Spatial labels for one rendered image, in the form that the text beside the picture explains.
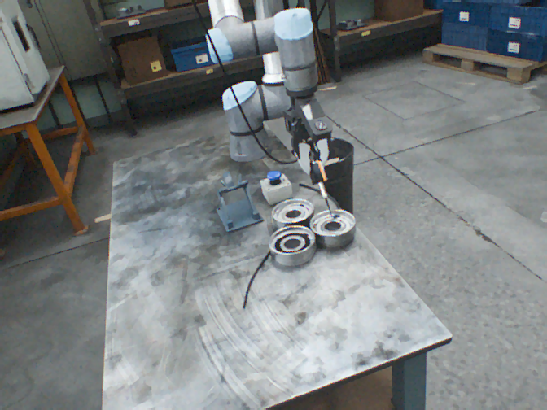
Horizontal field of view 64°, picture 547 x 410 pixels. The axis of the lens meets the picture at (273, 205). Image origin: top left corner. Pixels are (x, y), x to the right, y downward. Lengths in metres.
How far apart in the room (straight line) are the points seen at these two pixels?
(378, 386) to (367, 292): 0.25
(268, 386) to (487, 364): 1.19
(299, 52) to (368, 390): 0.74
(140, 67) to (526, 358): 3.72
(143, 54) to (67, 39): 0.72
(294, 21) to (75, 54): 3.86
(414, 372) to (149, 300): 0.56
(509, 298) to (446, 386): 0.53
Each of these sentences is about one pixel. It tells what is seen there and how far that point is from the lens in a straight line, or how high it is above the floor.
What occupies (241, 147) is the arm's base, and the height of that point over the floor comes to 0.85.
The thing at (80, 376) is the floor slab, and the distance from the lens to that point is 2.13.
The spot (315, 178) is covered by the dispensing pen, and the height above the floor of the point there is 0.92.
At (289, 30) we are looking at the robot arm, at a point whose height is 1.26.
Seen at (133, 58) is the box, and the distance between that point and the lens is 4.36.
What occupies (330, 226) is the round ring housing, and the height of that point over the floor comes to 0.82.
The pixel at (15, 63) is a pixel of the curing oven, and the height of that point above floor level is 1.05.
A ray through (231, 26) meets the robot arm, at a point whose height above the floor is 1.27.
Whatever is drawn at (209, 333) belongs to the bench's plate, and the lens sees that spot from 0.89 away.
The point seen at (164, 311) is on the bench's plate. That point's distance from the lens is 0.97.
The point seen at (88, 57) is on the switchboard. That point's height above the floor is 0.73.
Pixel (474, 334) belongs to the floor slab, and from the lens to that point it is 1.92.
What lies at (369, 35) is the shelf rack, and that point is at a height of 0.40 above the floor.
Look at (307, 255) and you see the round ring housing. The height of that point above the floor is 0.82.
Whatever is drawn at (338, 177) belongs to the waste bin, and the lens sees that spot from 2.24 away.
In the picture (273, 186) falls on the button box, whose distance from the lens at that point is 1.20.
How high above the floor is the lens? 1.43
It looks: 31 degrees down
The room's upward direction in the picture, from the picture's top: 11 degrees counter-clockwise
